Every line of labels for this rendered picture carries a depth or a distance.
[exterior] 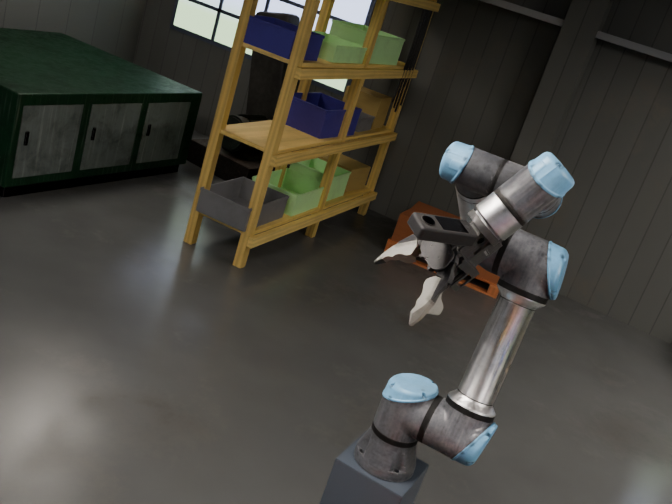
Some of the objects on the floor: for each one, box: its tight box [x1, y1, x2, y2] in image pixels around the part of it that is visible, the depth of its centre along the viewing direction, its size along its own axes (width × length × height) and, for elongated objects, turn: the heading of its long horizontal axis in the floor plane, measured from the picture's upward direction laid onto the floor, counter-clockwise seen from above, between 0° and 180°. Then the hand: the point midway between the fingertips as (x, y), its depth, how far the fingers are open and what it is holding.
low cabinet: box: [0, 28, 203, 198], centre depth 673 cm, size 212×185×80 cm
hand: (388, 292), depth 134 cm, fingers open, 14 cm apart
